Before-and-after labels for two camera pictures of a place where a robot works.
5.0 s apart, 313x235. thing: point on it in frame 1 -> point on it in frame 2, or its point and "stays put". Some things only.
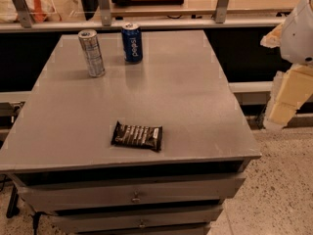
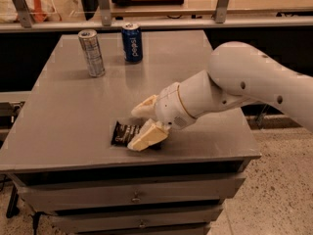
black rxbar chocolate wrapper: (141, 136) stays put
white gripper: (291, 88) -> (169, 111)
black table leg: (13, 210) stays put
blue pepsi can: (131, 33) stays put
